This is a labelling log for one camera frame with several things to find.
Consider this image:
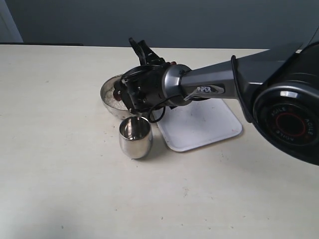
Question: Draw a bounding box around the white powder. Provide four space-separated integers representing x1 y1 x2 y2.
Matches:
104 87 127 111

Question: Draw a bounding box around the steel bowl of rice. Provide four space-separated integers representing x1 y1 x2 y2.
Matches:
100 75 132 120

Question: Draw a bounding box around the steel cup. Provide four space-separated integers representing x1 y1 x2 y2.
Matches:
119 116 153 159

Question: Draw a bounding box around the dark red wooden spoon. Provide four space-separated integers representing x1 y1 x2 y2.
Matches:
113 84 122 102

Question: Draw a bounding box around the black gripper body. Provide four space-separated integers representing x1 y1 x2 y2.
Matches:
117 67 167 115

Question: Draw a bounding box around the white plastic tray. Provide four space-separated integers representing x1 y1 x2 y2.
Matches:
157 99 243 152

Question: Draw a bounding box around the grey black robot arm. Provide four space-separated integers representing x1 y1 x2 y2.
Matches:
113 39 319 165

